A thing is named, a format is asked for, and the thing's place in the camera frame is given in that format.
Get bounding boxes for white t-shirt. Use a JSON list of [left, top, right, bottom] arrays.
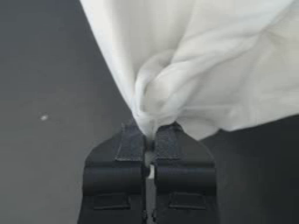
[[79, 0, 299, 142]]

